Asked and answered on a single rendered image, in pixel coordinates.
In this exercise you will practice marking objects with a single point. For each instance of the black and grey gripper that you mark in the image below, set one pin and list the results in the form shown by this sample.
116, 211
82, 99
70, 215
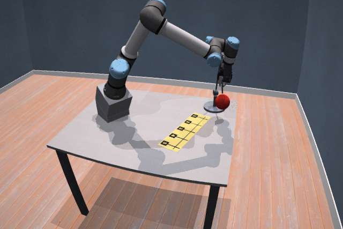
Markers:
220, 74

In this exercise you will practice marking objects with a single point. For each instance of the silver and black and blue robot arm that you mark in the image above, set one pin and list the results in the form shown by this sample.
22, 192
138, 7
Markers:
151, 19

